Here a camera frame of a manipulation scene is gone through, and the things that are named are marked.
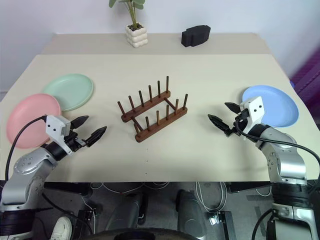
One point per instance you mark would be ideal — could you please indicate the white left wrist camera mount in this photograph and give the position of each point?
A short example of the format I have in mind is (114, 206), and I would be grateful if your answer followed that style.
(53, 125)

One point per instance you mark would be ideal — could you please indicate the dark ribbed object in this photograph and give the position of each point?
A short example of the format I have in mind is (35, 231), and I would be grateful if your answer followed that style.
(308, 75)

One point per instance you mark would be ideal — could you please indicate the white sneaker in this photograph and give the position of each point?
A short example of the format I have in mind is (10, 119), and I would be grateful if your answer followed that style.
(61, 228)

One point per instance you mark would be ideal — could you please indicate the black bracket block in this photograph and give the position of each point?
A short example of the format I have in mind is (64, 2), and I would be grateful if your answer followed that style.
(86, 217)

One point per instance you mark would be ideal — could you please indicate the blue plate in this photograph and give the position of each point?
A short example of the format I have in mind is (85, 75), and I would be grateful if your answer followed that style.
(280, 107)

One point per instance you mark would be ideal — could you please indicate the brown wooden dish rack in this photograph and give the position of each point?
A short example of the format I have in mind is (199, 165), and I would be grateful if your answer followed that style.
(162, 123)

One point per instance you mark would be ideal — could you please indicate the cream table cover sheet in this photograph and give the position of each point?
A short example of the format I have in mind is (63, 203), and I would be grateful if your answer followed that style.
(150, 70)

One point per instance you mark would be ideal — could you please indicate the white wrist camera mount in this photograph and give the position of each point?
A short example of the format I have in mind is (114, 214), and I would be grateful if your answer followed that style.
(53, 125)
(256, 107)

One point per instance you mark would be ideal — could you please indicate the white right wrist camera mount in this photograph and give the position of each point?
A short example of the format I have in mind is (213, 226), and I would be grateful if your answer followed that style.
(256, 107)

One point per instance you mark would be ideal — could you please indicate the green plate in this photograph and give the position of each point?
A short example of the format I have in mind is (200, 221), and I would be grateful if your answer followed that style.
(67, 90)

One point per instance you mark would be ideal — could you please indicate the green leafy plant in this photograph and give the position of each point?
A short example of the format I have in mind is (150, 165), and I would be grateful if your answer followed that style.
(132, 10)

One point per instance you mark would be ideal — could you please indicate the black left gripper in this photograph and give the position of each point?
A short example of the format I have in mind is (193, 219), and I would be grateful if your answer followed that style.
(73, 141)

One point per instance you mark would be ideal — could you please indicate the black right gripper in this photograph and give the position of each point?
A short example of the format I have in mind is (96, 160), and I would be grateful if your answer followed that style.
(243, 117)

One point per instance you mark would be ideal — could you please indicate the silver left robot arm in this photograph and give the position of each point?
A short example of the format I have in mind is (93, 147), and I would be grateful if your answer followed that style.
(27, 162)

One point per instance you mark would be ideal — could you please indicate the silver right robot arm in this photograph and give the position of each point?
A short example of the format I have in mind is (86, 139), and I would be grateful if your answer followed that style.
(290, 165)

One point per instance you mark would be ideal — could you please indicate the black foam block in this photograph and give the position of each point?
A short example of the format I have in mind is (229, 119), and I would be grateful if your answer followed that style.
(195, 36)

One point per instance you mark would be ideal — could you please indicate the white bubble plant pot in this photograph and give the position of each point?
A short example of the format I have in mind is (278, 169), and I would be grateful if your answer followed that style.
(136, 37)

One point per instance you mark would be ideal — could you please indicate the black table frame bar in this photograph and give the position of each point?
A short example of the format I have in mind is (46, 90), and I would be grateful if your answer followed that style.
(247, 187)

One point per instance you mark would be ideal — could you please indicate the red plate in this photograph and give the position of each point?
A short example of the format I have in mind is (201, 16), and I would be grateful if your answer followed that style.
(27, 117)

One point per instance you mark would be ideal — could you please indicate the dark grey rounded shape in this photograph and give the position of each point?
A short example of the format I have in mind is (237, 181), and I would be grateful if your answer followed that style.
(127, 210)
(191, 212)

